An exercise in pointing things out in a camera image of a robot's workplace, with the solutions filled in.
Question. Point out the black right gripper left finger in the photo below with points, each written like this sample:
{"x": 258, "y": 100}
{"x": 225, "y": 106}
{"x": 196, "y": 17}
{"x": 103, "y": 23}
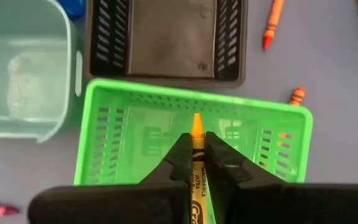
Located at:
{"x": 154, "y": 199}

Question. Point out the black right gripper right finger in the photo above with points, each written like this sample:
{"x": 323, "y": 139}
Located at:
{"x": 259, "y": 202}

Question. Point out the yellow crayon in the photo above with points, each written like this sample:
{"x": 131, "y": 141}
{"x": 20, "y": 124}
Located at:
{"x": 197, "y": 124}

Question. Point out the orange crayon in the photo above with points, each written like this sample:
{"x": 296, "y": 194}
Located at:
{"x": 273, "y": 21}
{"x": 297, "y": 96}

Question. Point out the teal plastic bin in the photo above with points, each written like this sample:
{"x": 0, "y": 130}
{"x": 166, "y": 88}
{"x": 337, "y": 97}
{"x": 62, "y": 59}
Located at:
{"x": 26, "y": 77}

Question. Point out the blue plastic basket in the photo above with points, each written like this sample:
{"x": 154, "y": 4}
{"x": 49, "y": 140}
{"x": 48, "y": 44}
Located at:
{"x": 71, "y": 7}

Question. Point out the green plastic basket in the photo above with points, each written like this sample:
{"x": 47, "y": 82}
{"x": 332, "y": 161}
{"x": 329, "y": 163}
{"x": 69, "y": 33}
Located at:
{"x": 244, "y": 140}

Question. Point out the black plastic basket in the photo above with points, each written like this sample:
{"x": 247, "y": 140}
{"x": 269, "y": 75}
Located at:
{"x": 172, "y": 37}

